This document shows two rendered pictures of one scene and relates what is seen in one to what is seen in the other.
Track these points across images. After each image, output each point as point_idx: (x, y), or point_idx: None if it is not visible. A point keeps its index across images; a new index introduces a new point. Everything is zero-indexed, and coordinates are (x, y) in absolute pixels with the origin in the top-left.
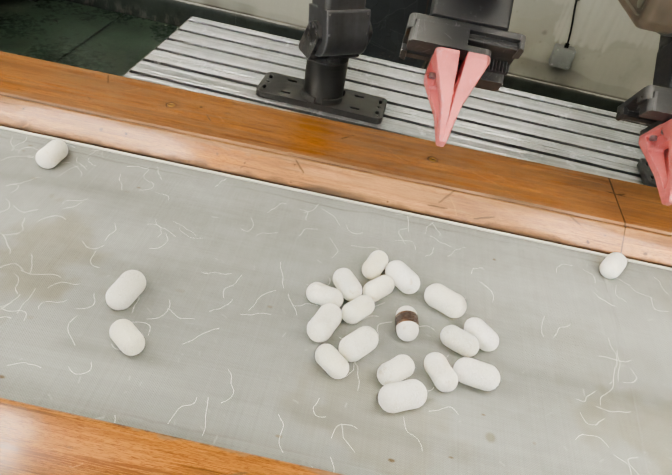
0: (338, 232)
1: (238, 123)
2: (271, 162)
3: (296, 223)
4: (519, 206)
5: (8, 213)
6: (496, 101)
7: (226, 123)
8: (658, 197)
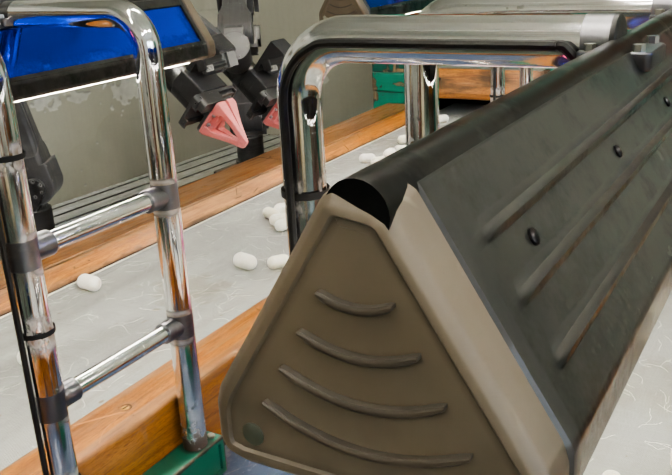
0: (234, 223)
1: (117, 225)
2: None
3: (218, 231)
4: (259, 176)
5: (139, 299)
6: (107, 197)
7: (114, 228)
8: (278, 151)
